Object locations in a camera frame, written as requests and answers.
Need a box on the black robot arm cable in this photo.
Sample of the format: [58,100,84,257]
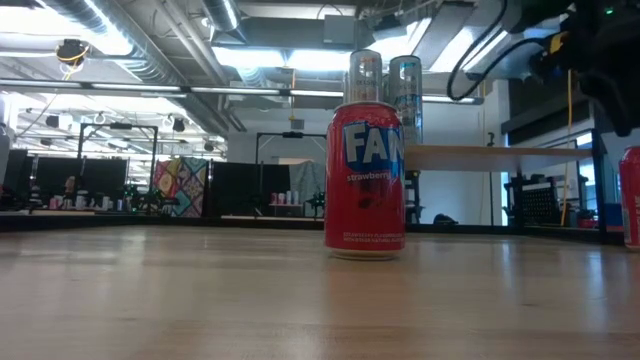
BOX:
[446,0,549,102]

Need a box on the wooden shelf black frame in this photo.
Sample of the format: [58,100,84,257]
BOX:
[403,128,626,246]

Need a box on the Celsius Arctic Vibe can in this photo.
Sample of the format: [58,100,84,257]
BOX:
[387,54,425,147]

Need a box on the grey hanging cloth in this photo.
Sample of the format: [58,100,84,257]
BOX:
[288,160,327,219]

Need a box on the long ceiling tube light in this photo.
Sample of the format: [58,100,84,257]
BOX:
[0,78,382,100]

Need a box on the colourful patchwork hanging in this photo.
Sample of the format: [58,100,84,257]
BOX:
[152,157,209,219]

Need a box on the red Fanta strawberry can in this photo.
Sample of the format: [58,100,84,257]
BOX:
[618,145,640,251]
[323,101,407,261]

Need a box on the grey ceiling box unit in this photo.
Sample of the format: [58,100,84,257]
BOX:
[322,14,362,47]

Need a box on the black background rig frame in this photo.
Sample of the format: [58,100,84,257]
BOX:
[77,122,159,191]
[255,131,328,166]

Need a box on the black partition panel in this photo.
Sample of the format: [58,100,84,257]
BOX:
[7,149,129,202]
[208,160,291,219]

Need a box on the Celsius Tropical Vibe can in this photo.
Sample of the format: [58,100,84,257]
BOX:
[347,48,385,106]

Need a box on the silver round ventilation duct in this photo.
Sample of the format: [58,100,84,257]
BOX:
[201,0,246,44]

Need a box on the black overhead camera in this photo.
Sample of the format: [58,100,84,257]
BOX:
[54,38,92,67]

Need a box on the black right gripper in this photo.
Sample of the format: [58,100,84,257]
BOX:
[529,14,640,139]

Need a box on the black aluminium rig frame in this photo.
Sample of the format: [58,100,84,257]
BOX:
[0,212,626,246]

